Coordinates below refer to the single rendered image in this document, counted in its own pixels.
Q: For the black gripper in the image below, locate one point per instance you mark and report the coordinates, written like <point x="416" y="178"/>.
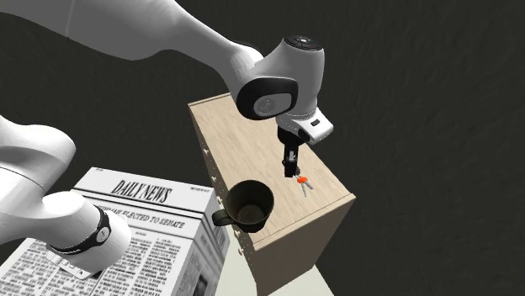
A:
<point x="290" y="140"/>

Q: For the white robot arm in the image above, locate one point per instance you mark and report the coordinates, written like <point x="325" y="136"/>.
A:
<point x="172" y="37"/>

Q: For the keys with orange tag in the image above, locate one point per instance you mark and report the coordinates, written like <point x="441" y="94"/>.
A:
<point x="304" y="184"/>

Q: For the light wood chest of drawers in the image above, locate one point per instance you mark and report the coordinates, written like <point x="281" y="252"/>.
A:
<point x="250" y="151"/>

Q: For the dark green mug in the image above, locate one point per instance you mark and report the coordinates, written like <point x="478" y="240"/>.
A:
<point x="246" y="205"/>

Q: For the newspaper patterned robot stand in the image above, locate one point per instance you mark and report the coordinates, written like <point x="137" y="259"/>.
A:
<point x="164" y="229"/>

